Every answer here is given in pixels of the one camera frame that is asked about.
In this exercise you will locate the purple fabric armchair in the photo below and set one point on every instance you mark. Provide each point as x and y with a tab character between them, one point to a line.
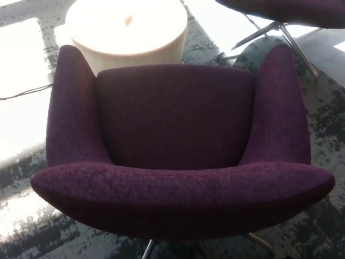
178	194

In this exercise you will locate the round white side table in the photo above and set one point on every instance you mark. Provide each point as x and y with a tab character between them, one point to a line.
126	37

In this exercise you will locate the small orange object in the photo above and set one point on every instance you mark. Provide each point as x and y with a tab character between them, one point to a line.
128	20

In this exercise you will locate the purple chair with metal legs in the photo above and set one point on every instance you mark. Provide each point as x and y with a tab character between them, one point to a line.
293	9

